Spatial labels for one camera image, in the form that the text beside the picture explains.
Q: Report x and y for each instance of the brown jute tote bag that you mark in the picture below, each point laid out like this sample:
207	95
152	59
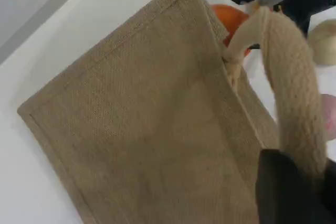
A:
147	129

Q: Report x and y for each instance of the pink round bun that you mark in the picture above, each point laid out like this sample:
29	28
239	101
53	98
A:
330	119

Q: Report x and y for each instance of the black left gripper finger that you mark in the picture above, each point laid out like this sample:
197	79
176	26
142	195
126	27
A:
288	190
331	197

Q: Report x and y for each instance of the orange fruit with stem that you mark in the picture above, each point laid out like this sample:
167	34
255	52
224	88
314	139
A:
233	20

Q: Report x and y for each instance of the cream egg yolk pastry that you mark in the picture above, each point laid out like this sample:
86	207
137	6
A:
324	44

